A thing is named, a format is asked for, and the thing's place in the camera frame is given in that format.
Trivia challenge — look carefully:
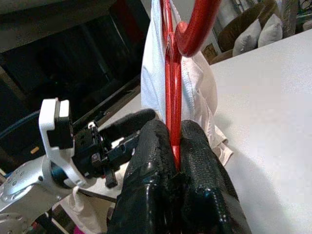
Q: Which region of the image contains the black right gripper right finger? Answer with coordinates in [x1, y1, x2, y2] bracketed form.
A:
[179, 119, 252, 234]

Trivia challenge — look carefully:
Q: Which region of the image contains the white table with black legs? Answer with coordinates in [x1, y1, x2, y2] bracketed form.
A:
[80, 29, 312, 234]

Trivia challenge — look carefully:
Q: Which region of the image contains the brown sofa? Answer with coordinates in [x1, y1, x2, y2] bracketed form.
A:
[209, 0, 283, 64]

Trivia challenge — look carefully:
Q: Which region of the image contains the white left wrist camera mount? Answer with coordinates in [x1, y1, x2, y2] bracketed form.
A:
[38, 98, 88, 189]

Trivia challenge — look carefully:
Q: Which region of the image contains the grey pillow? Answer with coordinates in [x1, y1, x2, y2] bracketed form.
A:
[233, 19, 261, 57]
[257, 13, 283, 47]

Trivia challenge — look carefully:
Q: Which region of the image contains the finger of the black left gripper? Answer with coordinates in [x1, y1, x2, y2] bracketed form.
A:
[98, 108, 156, 140]

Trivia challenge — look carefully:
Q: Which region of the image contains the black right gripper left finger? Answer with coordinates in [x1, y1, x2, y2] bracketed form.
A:
[107, 119, 182, 234]

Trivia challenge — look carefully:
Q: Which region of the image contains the white garment with black print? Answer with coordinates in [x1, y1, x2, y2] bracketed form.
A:
[140, 0, 234, 169]

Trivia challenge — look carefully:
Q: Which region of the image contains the white cloth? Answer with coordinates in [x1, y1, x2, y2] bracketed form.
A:
[52, 186, 117, 234]

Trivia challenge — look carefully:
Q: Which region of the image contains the red plastic hanger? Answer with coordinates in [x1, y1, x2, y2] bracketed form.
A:
[159, 0, 223, 173]

